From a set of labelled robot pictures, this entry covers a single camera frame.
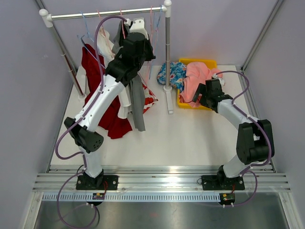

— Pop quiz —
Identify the pink wire hanger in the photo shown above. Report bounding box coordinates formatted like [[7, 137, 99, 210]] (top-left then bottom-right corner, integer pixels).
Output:
[[147, 7, 156, 81]]

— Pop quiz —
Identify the pink skirt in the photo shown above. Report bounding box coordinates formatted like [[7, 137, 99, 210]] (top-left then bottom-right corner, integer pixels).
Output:
[[177, 60, 220, 110]]

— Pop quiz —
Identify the grey skirt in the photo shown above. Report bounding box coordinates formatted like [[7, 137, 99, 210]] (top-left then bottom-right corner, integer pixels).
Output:
[[112, 21, 145, 132]]

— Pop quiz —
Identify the pink hanger of grey skirt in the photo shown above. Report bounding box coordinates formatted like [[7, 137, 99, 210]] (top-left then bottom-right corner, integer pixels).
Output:
[[119, 9, 126, 40]]

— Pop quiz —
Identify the blue floral skirt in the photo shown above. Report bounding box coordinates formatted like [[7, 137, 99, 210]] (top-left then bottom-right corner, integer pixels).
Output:
[[156, 62, 187, 92]]

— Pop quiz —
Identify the blue wire hanger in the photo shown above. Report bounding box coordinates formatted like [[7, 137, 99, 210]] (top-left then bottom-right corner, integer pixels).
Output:
[[150, 6, 163, 36]]

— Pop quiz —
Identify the red poppy print skirt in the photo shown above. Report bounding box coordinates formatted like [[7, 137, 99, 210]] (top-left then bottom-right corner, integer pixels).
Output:
[[142, 83, 158, 114]]

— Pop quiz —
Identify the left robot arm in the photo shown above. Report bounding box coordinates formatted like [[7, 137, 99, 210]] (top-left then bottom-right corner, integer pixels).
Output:
[[64, 31, 155, 190]]

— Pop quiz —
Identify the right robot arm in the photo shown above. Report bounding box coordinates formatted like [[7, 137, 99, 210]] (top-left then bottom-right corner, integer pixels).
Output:
[[193, 79, 275, 190]]

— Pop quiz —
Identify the white pleated skirt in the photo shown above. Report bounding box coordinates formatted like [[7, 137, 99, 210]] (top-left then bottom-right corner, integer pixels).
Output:
[[97, 28, 131, 119]]

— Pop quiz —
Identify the pink hanger of white skirt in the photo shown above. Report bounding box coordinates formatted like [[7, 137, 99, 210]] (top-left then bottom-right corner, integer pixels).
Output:
[[96, 9, 114, 59]]

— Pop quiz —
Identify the blue hanger of red skirt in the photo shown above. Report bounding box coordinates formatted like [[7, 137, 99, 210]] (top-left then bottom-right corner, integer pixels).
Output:
[[77, 11, 98, 61]]

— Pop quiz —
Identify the dark red skirt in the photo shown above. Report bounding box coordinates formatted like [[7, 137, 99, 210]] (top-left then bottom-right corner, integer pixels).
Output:
[[81, 43, 133, 140]]

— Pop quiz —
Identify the yellow plastic bin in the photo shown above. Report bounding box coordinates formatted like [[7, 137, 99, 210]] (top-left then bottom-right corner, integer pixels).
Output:
[[176, 57, 218, 112]]

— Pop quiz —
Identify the silver clothes rack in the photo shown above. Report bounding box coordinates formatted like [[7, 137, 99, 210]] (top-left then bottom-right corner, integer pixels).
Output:
[[35, 0, 174, 114]]

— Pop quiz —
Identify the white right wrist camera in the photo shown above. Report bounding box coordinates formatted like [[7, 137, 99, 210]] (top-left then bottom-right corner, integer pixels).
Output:
[[212, 73, 225, 86]]

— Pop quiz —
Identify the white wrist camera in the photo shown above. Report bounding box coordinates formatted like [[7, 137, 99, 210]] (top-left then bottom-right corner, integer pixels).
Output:
[[212, 73, 225, 86], [124, 17, 149, 40]]

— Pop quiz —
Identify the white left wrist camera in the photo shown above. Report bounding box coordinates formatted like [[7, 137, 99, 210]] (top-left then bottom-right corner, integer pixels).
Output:
[[124, 17, 149, 40]]

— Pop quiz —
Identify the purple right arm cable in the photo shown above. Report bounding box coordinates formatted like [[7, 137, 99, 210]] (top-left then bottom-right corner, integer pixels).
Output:
[[214, 70, 273, 177]]

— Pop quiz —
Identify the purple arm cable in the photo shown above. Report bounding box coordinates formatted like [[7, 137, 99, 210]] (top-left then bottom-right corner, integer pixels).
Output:
[[54, 15, 127, 160], [214, 70, 273, 177]]

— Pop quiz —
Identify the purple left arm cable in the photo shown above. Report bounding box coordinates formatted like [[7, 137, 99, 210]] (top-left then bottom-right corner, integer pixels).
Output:
[[54, 15, 127, 160]]

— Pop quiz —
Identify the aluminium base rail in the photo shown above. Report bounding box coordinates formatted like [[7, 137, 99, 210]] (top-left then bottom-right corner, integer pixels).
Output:
[[33, 165, 291, 202]]

